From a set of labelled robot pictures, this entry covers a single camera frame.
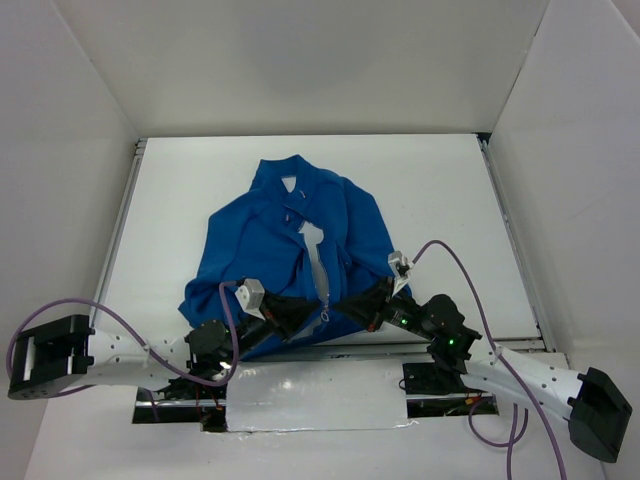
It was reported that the blue zip jacket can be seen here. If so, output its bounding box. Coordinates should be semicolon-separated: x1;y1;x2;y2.
178;155;395;358

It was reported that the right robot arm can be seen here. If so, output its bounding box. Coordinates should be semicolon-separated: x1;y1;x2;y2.
334;278;633;463

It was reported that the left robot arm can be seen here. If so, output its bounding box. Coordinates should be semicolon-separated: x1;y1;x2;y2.
7;287;320;400

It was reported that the white foil tape panel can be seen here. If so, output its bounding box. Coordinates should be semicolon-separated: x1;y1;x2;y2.
226;359;409;433

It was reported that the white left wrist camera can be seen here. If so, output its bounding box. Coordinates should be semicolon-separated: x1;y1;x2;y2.
235;278;265;319

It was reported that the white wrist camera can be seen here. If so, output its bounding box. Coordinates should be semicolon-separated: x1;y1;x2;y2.
235;278;265;319
388;251;414;296

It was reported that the aluminium front rail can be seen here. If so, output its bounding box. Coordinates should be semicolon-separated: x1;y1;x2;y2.
250;339;547;362

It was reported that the aluminium rail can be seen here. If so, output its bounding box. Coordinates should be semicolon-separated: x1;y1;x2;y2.
475;132;558;352
250;339;547;362
94;138;148;303

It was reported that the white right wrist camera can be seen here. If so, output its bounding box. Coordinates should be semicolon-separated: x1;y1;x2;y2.
388;251;414;296

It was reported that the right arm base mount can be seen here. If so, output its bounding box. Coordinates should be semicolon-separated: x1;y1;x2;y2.
398;353;498;420

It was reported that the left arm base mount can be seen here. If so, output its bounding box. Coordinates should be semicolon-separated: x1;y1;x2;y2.
132;378;228;433

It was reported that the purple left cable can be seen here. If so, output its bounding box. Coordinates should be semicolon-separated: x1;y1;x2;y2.
9;279;241;421

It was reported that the aluminium right rail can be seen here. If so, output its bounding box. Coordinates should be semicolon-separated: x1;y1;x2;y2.
475;132;558;352

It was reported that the aluminium left rail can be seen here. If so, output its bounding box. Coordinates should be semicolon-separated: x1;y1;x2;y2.
94;138;148;303

